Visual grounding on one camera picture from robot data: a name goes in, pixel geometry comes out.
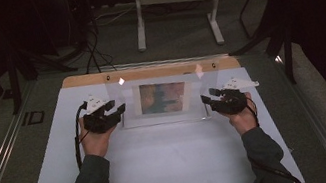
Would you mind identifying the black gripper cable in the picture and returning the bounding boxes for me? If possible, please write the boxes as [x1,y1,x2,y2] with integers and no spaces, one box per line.
[66,100,100,172]
[238,89,304,183]

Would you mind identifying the white floor cable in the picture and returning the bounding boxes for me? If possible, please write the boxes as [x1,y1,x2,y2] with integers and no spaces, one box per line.
[91,4,140,28]

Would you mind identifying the person's left hand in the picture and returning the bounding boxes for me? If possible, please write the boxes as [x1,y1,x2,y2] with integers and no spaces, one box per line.
[75,111,123,161]

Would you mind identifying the person's right hand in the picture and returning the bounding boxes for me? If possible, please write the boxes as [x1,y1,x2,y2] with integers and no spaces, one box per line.
[224,90,262,137]

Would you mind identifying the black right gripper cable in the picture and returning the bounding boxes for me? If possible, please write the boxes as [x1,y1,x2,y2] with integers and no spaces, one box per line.
[238,89,304,183]

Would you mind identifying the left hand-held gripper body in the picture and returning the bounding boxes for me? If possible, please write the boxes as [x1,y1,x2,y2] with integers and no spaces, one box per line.
[78,91,119,138]

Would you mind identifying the black floor cables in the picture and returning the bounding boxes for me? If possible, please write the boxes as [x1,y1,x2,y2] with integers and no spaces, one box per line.
[77,21,119,77]

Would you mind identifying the black tripod stand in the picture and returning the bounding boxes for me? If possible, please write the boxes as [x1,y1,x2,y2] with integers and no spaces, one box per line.
[0,25,86,116]

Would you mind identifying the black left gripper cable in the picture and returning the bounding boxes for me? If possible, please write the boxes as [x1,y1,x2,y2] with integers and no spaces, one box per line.
[66,100,100,172]

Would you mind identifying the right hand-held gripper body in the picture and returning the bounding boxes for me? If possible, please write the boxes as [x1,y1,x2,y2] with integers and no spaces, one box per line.
[212,72,265,118]

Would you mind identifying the clear plastic bag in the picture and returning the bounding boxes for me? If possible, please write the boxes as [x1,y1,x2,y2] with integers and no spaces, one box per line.
[102,56,228,137]

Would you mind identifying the photo card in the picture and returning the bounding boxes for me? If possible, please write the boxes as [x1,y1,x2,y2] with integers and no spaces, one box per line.
[131,75,196,121]

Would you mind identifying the black chair legs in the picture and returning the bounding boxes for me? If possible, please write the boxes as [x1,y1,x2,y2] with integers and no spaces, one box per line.
[220,0,304,95]

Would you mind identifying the white table mat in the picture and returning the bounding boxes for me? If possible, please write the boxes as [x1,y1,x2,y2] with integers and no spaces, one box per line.
[6,48,306,183]

